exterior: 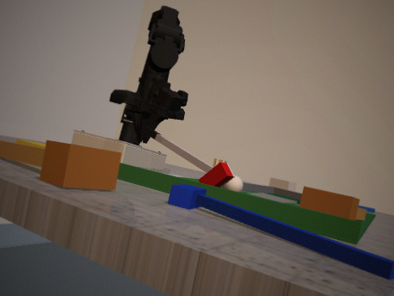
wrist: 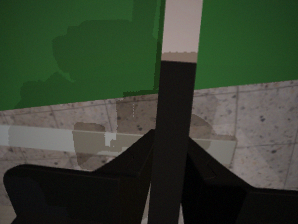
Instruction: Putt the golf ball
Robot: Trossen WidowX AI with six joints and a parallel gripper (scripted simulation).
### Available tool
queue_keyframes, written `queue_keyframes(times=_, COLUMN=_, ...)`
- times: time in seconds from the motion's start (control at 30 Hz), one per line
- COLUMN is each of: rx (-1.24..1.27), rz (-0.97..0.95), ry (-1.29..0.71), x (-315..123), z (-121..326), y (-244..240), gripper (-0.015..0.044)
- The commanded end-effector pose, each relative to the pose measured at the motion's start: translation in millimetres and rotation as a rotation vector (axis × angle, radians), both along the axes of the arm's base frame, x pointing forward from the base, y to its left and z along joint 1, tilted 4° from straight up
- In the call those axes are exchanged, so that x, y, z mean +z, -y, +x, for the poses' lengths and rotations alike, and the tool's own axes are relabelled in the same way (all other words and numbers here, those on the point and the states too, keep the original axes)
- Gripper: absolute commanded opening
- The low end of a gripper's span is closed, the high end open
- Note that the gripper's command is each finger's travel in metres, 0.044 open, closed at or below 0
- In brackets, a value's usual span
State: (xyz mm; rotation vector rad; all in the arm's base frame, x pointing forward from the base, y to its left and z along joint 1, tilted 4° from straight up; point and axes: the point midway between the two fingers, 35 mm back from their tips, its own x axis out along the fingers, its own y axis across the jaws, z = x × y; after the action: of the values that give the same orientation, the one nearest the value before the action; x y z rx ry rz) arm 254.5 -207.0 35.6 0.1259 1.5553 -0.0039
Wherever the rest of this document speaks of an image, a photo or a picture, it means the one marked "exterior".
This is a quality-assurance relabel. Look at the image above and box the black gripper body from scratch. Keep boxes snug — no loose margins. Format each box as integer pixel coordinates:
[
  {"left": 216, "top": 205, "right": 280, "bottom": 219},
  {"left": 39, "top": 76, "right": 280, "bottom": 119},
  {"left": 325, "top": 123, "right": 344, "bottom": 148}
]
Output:
[{"left": 110, "top": 72, "right": 185, "bottom": 120}]

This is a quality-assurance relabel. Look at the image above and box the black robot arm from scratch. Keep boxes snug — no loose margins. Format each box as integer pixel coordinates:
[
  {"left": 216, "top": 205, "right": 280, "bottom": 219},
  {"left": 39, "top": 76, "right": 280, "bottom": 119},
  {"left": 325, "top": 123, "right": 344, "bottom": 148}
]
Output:
[{"left": 117, "top": 5, "right": 188, "bottom": 146}]

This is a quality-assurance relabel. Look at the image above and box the white ball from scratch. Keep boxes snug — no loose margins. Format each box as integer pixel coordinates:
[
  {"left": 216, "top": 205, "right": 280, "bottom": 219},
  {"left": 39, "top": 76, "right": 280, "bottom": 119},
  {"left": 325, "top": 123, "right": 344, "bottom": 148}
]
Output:
[{"left": 223, "top": 175, "right": 243, "bottom": 193}]

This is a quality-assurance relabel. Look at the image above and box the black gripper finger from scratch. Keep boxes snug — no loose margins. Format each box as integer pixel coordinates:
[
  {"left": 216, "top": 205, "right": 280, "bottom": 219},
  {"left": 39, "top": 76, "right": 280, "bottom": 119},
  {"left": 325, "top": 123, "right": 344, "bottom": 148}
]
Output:
[
  {"left": 143, "top": 114, "right": 169, "bottom": 144},
  {"left": 126, "top": 108, "right": 152, "bottom": 143}
]

